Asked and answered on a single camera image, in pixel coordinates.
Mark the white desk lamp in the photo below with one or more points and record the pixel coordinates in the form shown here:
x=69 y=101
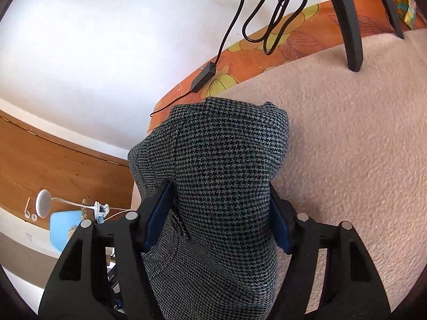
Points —
x=46 y=203

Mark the black chair leg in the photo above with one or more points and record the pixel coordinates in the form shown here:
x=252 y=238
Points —
x=388 y=5
x=345 y=16

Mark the wooden door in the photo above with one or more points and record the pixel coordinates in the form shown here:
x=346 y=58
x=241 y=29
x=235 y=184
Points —
x=50 y=160

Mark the yellow patterned cloth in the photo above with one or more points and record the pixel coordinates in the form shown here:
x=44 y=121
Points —
x=407 y=1

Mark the light blue board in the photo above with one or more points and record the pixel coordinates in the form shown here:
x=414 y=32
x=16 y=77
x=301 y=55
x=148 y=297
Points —
x=65 y=226

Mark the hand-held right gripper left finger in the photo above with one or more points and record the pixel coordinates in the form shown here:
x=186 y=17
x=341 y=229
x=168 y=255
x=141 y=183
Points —
x=158 y=211

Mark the orange floral bed sheet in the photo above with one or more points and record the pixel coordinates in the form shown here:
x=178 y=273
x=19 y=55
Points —
x=267 y=50

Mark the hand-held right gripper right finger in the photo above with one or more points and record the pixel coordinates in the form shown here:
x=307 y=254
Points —
x=279 y=221

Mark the beige fleece blanket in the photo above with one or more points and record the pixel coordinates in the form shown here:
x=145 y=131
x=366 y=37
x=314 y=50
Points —
x=350 y=160

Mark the houndstooth grey pants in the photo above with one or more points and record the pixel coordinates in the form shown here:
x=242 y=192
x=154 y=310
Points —
x=213 y=190

